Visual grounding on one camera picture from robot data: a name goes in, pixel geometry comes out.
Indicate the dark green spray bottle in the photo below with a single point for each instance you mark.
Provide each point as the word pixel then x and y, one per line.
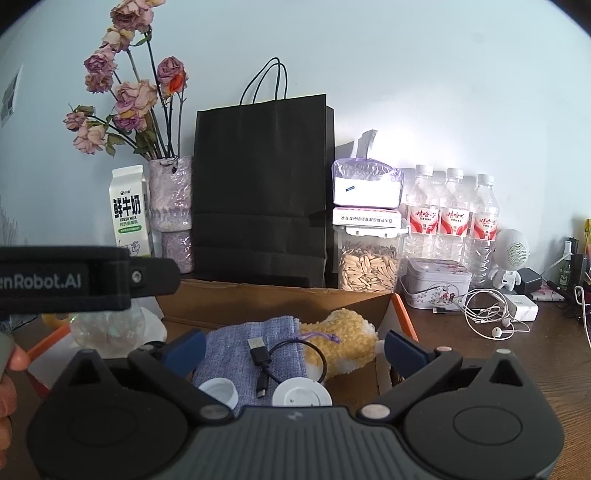
pixel 565 277

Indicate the clear plastic bag bundle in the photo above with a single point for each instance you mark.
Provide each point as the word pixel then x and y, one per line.
pixel 115 327

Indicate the red label water bottle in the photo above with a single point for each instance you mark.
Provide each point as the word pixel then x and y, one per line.
pixel 455 217
pixel 422 217
pixel 484 221
pixel 438 177

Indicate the white flat carton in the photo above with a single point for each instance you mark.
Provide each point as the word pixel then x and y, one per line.
pixel 367 217

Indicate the grey-blue cloth pouch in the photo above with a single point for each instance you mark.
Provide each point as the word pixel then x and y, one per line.
pixel 231 350

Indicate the yellow snack packet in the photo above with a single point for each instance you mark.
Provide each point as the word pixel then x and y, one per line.
pixel 587 230

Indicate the black power adapter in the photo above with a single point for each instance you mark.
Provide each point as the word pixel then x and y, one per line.
pixel 531 281

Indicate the white robot speaker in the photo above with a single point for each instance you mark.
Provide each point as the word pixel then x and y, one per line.
pixel 512 249

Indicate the purple speckled vase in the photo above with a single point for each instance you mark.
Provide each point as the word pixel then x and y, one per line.
pixel 171 198

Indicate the clear seed container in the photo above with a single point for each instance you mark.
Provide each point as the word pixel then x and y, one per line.
pixel 369 267

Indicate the wall poster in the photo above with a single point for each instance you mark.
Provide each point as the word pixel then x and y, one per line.
pixel 9 99

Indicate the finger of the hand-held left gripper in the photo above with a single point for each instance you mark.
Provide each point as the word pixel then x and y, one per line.
pixel 154 277

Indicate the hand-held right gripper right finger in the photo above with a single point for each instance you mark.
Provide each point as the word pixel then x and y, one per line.
pixel 406 350

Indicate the black device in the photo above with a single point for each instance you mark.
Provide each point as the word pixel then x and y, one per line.
pixel 581 277

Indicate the red cardboard box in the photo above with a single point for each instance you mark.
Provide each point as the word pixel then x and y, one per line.
pixel 277 304

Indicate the white bottle cap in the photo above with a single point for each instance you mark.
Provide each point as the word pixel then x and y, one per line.
pixel 220 390

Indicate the yellow mug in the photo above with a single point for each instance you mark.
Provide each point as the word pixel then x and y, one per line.
pixel 55 319

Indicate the yellow white plush toy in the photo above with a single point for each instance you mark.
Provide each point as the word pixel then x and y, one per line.
pixel 351 337

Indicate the white earphones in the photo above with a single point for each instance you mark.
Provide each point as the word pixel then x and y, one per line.
pixel 497 331

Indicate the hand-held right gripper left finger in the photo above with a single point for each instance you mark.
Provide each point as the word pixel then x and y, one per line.
pixel 189 350

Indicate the white milk carton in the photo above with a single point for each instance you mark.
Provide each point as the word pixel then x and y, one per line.
pixel 131 217

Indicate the floral tin box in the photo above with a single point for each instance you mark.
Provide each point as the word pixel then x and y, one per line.
pixel 434 281

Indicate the person's left hand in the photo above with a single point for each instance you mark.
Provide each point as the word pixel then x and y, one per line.
pixel 17 361

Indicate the black paper bag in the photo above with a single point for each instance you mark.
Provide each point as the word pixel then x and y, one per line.
pixel 263 194

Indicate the dried rose bouquet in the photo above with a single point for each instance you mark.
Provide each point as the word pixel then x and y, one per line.
pixel 134 99

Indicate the white charger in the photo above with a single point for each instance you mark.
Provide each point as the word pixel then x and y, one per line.
pixel 521 307

